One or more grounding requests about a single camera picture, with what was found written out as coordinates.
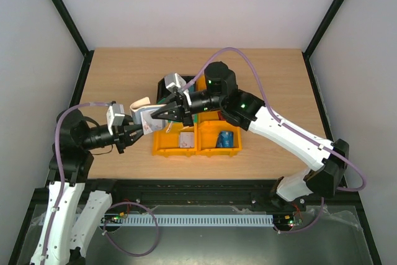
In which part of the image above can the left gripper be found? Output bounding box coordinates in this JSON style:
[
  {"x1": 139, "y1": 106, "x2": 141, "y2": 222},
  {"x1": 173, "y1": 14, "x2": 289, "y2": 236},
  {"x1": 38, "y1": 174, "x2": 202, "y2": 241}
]
[{"x1": 82, "y1": 115, "x2": 153, "y2": 154}]

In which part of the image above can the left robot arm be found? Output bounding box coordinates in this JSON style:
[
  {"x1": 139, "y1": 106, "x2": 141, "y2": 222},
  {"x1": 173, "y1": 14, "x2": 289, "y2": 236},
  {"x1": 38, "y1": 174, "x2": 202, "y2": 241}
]
[{"x1": 30, "y1": 109, "x2": 143, "y2": 264}]

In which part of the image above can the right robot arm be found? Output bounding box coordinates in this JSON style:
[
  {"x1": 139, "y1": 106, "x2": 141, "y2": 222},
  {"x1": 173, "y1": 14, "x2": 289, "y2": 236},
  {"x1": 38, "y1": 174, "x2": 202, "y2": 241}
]
[{"x1": 151, "y1": 61, "x2": 349, "y2": 210}]

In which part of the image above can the white card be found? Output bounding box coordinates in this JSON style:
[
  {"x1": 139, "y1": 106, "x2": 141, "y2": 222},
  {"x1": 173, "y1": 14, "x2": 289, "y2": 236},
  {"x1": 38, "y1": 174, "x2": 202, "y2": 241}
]
[{"x1": 179, "y1": 132, "x2": 195, "y2": 148}]

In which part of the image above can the blue card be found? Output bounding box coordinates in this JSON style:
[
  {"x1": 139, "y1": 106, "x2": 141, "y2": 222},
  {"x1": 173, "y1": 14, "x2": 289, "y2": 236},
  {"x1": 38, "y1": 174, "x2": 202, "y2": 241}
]
[{"x1": 216, "y1": 130, "x2": 234, "y2": 148}]

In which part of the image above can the black bin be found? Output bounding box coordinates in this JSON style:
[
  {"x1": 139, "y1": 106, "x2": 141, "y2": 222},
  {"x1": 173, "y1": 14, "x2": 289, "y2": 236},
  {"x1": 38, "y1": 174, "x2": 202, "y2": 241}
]
[{"x1": 156, "y1": 75, "x2": 197, "y2": 104}]

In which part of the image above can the green bin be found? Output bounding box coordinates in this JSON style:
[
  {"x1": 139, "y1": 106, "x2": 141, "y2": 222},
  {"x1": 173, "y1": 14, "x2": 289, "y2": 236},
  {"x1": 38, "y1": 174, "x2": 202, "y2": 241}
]
[{"x1": 165, "y1": 98, "x2": 197, "y2": 127}]

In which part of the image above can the yellow bin front left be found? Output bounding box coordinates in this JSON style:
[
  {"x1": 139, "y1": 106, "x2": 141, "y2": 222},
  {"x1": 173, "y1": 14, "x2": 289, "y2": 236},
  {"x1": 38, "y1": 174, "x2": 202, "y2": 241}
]
[{"x1": 152, "y1": 123, "x2": 198, "y2": 157}]

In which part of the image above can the yellow bin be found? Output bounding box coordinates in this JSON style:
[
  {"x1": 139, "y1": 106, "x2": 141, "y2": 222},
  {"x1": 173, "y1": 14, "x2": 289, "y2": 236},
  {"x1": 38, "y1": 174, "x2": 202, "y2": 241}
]
[
  {"x1": 197, "y1": 120, "x2": 243, "y2": 157},
  {"x1": 195, "y1": 75, "x2": 224, "y2": 124},
  {"x1": 152, "y1": 123, "x2": 198, "y2": 157}
]

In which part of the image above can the yellow bin back right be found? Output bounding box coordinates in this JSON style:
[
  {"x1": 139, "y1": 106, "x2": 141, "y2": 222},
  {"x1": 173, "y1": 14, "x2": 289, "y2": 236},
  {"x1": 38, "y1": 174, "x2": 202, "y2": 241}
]
[{"x1": 195, "y1": 75, "x2": 224, "y2": 124}]

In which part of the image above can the yellow bin front right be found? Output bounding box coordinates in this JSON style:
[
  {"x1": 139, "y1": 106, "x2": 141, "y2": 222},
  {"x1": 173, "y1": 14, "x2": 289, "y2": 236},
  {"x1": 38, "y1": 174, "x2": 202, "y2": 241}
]
[{"x1": 197, "y1": 120, "x2": 243, "y2": 157}]

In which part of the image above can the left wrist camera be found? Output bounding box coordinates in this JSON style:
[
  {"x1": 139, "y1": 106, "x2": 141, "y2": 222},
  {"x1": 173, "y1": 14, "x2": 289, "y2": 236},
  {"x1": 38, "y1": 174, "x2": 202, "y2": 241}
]
[{"x1": 106, "y1": 101, "x2": 125, "y2": 135}]

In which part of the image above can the black aluminium frame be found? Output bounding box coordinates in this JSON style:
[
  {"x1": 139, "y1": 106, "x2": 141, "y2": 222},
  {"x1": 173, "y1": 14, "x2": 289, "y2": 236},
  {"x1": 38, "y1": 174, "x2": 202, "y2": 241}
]
[{"x1": 9, "y1": 0, "x2": 397, "y2": 265}]

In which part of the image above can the grey cable duct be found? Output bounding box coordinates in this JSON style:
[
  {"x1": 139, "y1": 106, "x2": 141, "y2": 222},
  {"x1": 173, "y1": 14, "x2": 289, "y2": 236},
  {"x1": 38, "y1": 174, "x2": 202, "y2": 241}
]
[{"x1": 107, "y1": 214, "x2": 274, "y2": 227}]

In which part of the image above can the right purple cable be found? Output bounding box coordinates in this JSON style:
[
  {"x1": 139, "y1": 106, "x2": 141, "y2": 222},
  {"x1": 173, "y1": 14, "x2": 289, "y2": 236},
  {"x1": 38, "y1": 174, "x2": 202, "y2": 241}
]
[{"x1": 181, "y1": 47, "x2": 368, "y2": 235}]

